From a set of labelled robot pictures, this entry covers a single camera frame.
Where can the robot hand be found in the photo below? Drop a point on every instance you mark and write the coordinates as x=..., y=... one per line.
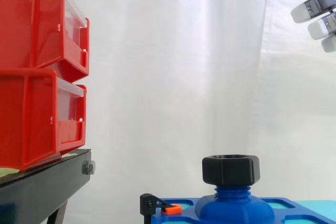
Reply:
x=312, y=7

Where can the large black hex nut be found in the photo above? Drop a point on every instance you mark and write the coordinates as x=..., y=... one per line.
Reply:
x=231, y=170

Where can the blue plate with square hollows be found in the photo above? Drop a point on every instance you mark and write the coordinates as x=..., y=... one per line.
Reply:
x=181, y=212

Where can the black and orange clip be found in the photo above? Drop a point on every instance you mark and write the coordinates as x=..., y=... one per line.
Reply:
x=155, y=204

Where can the red storage bin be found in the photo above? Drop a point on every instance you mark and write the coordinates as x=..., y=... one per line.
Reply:
x=26, y=119
x=29, y=22

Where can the black stand with green tape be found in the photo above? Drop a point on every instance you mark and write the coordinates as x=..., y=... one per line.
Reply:
x=39, y=190

